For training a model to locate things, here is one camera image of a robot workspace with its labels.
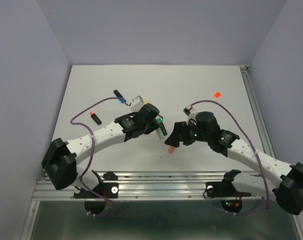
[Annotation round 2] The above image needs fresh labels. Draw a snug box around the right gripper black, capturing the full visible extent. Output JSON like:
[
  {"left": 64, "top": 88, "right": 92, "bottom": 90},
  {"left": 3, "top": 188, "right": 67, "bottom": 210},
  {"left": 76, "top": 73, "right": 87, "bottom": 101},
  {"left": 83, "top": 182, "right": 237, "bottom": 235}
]
[{"left": 163, "top": 119, "right": 211, "bottom": 148}]

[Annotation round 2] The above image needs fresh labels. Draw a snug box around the pastel green highlighter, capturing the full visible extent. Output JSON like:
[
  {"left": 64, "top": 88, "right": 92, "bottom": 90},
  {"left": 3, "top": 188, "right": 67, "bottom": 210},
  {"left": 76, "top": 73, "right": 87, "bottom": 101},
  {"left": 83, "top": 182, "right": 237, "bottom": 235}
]
[{"left": 156, "top": 117, "right": 165, "bottom": 140}]

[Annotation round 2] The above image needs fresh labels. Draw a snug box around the black highlighter blue cap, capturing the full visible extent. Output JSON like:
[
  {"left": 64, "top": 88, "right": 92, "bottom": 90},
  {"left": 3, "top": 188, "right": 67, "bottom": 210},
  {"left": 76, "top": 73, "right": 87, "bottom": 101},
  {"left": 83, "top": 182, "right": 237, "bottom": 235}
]
[{"left": 113, "top": 89, "right": 126, "bottom": 104}]

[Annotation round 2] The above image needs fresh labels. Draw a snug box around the black highlighter orange tip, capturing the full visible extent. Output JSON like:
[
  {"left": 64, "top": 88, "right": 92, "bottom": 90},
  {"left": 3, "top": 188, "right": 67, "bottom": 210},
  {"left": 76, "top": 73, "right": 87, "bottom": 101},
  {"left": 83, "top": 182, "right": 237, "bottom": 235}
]
[{"left": 90, "top": 112, "right": 102, "bottom": 125}]

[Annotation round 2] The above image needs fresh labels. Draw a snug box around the orange pen cap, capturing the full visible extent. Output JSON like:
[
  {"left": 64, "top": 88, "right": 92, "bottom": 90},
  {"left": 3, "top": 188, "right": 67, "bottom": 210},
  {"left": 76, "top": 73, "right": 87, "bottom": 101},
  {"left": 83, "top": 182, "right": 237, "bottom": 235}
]
[{"left": 214, "top": 92, "right": 221, "bottom": 98}]

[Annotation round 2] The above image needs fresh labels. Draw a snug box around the black highlighter green cap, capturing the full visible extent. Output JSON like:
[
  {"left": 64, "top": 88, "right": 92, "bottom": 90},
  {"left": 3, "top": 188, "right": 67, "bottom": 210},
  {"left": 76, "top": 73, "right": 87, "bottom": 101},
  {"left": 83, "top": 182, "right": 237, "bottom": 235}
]
[{"left": 159, "top": 122, "right": 168, "bottom": 136}]

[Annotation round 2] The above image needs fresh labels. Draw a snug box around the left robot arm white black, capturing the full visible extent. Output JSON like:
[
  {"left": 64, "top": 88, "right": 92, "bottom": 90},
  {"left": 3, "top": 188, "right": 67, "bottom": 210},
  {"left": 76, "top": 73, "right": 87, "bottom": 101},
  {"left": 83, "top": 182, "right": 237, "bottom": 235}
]
[{"left": 41, "top": 103, "right": 160, "bottom": 197}]

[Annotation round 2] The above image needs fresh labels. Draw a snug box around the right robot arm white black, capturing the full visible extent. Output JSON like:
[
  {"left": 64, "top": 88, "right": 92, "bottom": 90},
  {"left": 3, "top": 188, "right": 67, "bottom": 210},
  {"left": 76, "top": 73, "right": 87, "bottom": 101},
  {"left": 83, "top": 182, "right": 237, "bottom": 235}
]
[{"left": 164, "top": 111, "right": 303, "bottom": 216}]

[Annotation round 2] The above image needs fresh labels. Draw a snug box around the grey highlighter orange cap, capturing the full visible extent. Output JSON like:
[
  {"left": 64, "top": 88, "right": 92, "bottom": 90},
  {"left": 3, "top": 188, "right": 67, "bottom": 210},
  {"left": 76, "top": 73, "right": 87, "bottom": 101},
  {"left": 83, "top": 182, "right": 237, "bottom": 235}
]
[{"left": 168, "top": 146, "right": 175, "bottom": 154}]

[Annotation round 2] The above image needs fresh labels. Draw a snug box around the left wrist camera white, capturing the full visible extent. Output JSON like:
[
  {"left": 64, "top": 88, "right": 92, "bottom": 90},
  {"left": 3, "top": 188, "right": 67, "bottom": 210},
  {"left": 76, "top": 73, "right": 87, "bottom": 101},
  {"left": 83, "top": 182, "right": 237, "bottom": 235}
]
[{"left": 129, "top": 95, "right": 144, "bottom": 112}]

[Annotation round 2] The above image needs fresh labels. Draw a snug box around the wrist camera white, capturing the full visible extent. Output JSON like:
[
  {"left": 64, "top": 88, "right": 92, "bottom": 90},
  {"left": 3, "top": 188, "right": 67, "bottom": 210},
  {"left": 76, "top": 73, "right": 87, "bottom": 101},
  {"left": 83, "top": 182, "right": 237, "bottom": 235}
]
[
  {"left": 129, "top": 95, "right": 144, "bottom": 112},
  {"left": 183, "top": 104, "right": 198, "bottom": 123}
]

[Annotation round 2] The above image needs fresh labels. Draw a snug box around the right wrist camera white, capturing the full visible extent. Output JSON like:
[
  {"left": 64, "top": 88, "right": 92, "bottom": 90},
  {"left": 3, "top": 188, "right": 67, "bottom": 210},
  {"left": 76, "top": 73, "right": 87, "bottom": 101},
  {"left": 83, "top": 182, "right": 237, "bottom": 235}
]
[{"left": 183, "top": 104, "right": 198, "bottom": 123}]

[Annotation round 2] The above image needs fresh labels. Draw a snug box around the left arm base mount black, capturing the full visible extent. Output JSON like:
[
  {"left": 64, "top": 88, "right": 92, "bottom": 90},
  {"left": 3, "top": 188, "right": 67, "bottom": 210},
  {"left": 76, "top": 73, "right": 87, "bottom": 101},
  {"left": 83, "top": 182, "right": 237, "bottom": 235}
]
[{"left": 73, "top": 170, "right": 119, "bottom": 199}]

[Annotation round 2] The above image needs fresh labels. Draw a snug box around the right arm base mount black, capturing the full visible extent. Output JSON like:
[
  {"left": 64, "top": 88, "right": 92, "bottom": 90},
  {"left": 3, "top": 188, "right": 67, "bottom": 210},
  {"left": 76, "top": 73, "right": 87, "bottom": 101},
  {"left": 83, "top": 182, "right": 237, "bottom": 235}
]
[{"left": 204, "top": 181, "right": 252, "bottom": 199}]

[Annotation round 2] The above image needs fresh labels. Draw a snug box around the aluminium right rail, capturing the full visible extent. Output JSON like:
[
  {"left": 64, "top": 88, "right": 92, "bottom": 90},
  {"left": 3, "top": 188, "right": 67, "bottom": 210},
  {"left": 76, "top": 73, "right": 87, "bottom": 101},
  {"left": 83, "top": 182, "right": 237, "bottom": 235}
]
[{"left": 238, "top": 64, "right": 282, "bottom": 176}]

